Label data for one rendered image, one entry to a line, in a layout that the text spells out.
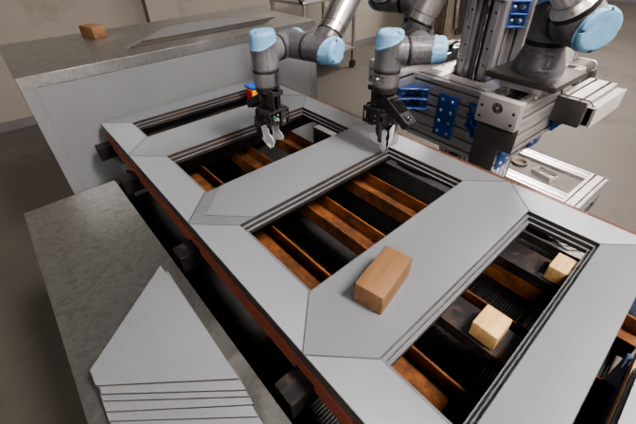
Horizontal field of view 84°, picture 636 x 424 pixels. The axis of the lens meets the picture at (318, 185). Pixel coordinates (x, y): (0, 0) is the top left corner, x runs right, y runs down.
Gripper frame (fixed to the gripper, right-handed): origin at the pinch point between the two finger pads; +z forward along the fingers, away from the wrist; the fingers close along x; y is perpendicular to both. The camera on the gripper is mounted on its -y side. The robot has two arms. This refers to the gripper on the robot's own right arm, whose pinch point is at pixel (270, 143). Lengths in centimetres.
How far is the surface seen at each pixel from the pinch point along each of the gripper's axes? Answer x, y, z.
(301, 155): 3.6, 11.9, 1.0
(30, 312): -92, -77, 86
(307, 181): -4.1, 24.0, 1.0
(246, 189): -19.0, 15.7, 1.0
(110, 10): 39, -314, 0
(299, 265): -16.7, 34.9, 17.6
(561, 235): 27, 80, 3
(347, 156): 13.9, 22.4, 1.0
